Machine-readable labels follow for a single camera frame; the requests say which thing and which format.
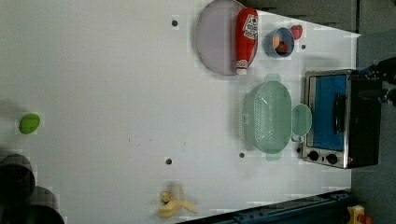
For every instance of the yellow orange clamp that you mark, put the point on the yellow orange clamp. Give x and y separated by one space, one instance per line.
357 215

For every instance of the grey round plate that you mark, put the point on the grey round plate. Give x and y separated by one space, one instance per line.
215 36

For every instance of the orange toy fruit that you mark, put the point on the orange toy fruit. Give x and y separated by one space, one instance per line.
276 41

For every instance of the green mug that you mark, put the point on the green mug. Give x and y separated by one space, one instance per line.
301 122

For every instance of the red toy strawberry in bowl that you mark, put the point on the red toy strawberry in bowl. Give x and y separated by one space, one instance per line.
282 48

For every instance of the black toaster oven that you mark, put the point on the black toaster oven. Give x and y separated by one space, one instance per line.
346 115

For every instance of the pink toy strawberry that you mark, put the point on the pink toy strawberry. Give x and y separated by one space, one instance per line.
297 31

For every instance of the green plastic strainer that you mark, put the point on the green plastic strainer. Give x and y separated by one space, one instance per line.
265 117

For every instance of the blue bowl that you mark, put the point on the blue bowl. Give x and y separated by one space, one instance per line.
284 35

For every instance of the black cylinder base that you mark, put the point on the black cylinder base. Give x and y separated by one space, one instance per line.
17 180

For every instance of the peeled toy banana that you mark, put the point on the peeled toy banana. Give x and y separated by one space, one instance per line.
173 201

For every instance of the red ketchup bottle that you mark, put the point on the red ketchup bottle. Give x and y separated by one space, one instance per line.
246 34

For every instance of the green toy lime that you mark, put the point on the green toy lime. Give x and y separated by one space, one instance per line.
29 123

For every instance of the blue metal frame rail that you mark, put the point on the blue metal frame rail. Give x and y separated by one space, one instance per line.
327 208

